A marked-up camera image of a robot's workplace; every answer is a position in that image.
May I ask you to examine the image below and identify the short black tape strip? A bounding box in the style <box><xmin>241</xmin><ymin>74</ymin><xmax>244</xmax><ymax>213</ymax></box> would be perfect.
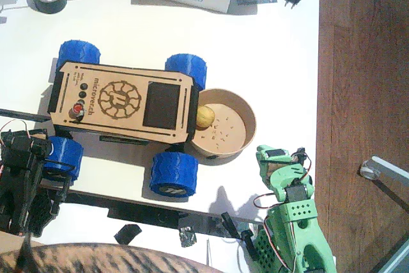
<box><xmin>0</xmin><ymin>108</ymin><xmax>54</xmax><ymax>123</ymax></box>

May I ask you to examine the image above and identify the grey metal bar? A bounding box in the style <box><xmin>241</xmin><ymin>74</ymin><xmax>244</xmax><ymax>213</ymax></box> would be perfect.
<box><xmin>372</xmin><ymin>237</ymin><xmax>409</xmax><ymax>273</ymax></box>

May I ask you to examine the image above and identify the round brown paper bowl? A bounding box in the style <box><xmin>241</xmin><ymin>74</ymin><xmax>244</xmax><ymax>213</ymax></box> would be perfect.
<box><xmin>188</xmin><ymin>87</ymin><xmax>258</xmax><ymax>161</ymax></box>

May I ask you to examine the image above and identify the crumpled black tape piece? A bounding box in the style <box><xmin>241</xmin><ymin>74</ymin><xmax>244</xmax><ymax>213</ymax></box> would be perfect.
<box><xmin>178</xmin><ymin>226</ymin><xmax>198</xmax><ymax>248</ymax></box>

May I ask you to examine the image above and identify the yellow lemon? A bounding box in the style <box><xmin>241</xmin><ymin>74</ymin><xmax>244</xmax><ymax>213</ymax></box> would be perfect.
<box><xmin>196</xmin><ymin>103</ymin><xmax>215</xmax><ymax>130</ymax></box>

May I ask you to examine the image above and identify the wooden rover with blue wheels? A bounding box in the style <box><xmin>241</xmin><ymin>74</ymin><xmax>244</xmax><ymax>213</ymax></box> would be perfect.
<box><xmin>41</xmin><ymin>40</ymin><xmax>208</xmax><ymax>198</ymax></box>

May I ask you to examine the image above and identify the black table clamp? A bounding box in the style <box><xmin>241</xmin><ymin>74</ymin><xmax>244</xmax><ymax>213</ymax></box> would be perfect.
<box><xmin>240</xmin><ymin>230</ymin><xmax>260</xmax><ymax>263</ymax></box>
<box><xmin>220</xmin><ymin>211</ymin><xmax>241</xmax><ymax>239</ymax></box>

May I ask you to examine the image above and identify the flat black tape piece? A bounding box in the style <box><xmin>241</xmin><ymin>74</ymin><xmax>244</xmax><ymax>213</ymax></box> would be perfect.
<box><xmin>114</xmin><ymin>223</ymin><xmax>143</xmax><ymax>246</ymax></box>

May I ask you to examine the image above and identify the striped brown fabric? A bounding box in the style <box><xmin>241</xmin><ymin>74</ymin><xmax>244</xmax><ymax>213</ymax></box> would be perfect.
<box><xmin>0</xmin><ymin>242</ymin><xmax>224</xmax><ymax>273</ymax></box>

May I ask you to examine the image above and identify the grey metal leg with caster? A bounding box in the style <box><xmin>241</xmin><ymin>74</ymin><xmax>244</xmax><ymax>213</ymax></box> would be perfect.
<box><xmin>360</xmin><ymin>155</ymin><xmax>409</xmax><ymax>197</ymax></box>

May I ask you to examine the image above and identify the black camera cable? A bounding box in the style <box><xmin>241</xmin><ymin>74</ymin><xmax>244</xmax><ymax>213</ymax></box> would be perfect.
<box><xmin>43</xmin><ymin>157</ymin><xmax>76</xmax><ymax>172</ymax></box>

